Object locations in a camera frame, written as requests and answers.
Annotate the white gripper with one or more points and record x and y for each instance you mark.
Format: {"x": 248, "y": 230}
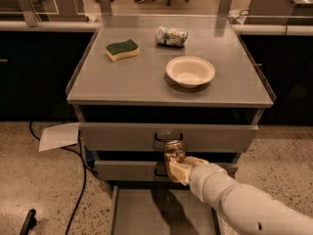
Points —
{"x": 202, "y": 177}

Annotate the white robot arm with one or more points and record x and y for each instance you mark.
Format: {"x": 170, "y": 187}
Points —
{"x": 247, "y": 209}

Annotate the grey bottom drawer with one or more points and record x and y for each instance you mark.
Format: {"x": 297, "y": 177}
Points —
{"x": 160, "y": 211}

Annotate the grey drawer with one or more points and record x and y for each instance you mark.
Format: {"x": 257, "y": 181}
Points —
{"x": 132, "y": 171}
{"x": 160, "y": 211}
{"x": 150, "y": 137}

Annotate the grey middle drawer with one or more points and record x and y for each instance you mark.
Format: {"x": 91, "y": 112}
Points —
{"x": 132, "y": 171}

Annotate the grey drawer cabinet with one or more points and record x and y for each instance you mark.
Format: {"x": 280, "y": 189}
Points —
{"x": 138, "y": 90}

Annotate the grey top drawer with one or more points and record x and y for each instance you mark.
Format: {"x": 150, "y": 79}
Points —
{"x": 150, "y": 137}

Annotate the crushed white green can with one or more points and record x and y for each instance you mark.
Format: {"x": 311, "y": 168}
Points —
{"x": 171, "y": 36}

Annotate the white paper bowl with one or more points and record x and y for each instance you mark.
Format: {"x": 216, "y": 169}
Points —
{"x": 190, "y": 71}

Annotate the green yellow sponge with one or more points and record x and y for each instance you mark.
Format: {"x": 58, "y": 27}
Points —
{"x": 122, "y": 50}

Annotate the white paper sheet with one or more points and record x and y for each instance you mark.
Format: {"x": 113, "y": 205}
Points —
{"x": 59, "y": 136}

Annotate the black object on floor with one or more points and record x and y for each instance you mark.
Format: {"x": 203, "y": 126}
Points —
{"x": 29, "y": 222}

